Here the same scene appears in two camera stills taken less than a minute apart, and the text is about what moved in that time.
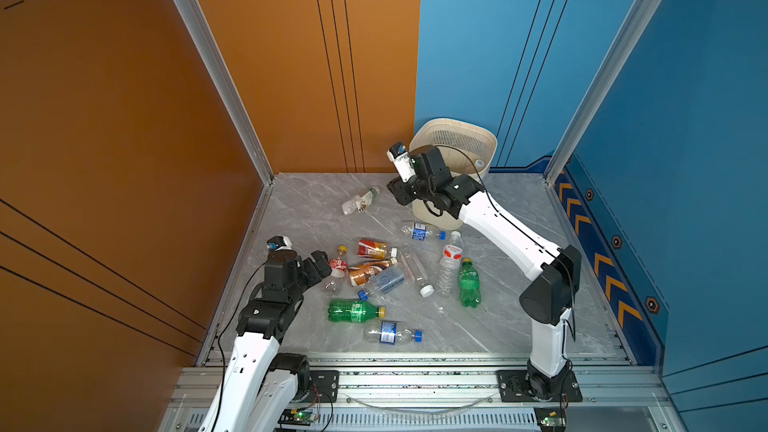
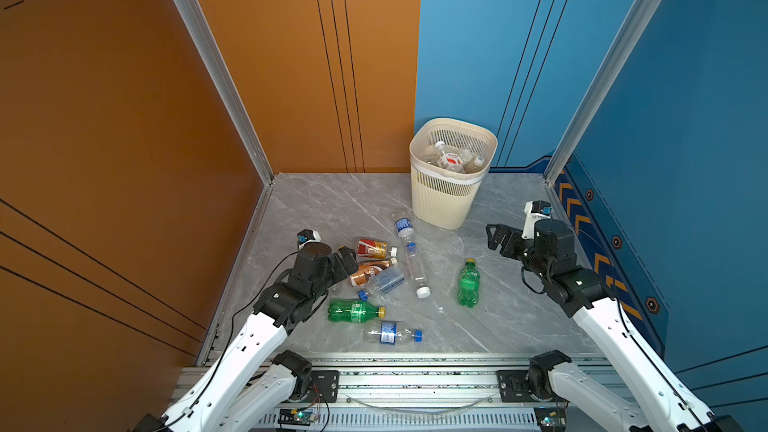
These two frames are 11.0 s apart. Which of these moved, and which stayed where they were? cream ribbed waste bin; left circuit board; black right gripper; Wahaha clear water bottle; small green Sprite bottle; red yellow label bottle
Moved: black right gripper; Wahaha clear water bottle
Stayed: left circuit board; red yellow label bottle; small green Sprite bottle; cream ribbed waste bin
